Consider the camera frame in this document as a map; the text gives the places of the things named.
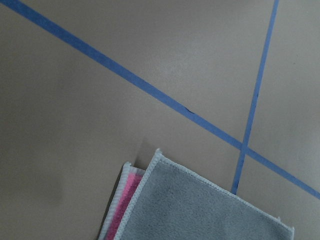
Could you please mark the pink towel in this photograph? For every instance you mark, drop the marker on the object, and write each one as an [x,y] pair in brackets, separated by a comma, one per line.
[167,201]

